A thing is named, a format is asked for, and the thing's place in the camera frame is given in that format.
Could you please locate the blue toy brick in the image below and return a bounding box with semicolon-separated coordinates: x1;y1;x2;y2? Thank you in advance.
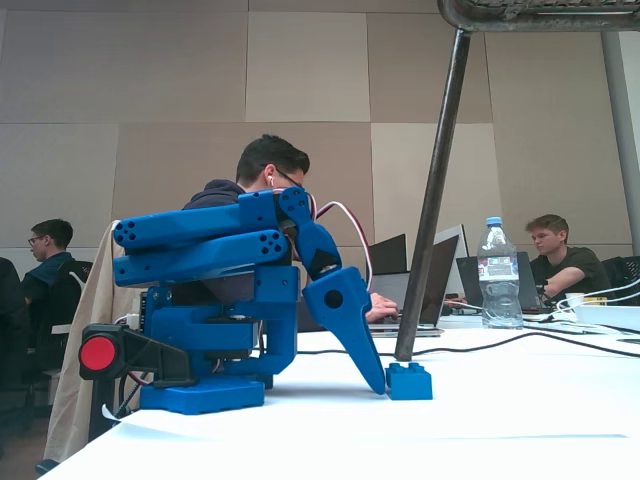
384;362;434;402

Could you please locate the dark laptop screen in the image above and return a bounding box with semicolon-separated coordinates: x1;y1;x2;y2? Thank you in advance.
368;232;409;277

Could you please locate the silver open laptop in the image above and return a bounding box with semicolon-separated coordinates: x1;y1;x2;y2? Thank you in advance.
367;234;461;338

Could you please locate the white laptop lid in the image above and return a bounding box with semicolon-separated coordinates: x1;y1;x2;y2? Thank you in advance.
432;224;470;261

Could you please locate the clear plastic water bottle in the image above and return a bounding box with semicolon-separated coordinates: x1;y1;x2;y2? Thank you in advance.
476;216;525;331

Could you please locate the person in dark hoodie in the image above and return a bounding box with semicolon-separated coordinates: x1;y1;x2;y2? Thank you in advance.
181;133;402;332

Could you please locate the black open laptop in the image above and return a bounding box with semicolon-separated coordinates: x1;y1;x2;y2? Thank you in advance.
455;251;546;315

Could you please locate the black clamp with red knob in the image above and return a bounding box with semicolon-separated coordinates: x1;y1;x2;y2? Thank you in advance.
78;322;197;444

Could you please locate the person in dark t-shirt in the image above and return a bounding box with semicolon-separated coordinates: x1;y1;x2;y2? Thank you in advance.
524;213;619;307

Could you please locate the white box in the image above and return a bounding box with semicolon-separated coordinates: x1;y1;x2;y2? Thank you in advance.
571;303;640;332

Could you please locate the beige jacket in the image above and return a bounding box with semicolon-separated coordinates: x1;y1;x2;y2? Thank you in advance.
43;218;147;464

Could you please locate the person with glasses, blue jacket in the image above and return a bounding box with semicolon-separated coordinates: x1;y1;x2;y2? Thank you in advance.
21;218;77;351

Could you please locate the person in black clothes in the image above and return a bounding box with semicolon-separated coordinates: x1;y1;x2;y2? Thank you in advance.
0;256;32;401

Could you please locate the red white servo cable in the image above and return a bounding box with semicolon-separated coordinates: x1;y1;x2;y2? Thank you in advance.
310;199;375;292

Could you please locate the long black table cable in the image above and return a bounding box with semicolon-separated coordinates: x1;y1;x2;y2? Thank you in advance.
294;327;640;360

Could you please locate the metal camera stand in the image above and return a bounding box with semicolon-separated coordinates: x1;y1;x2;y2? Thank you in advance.
393;0;640;363

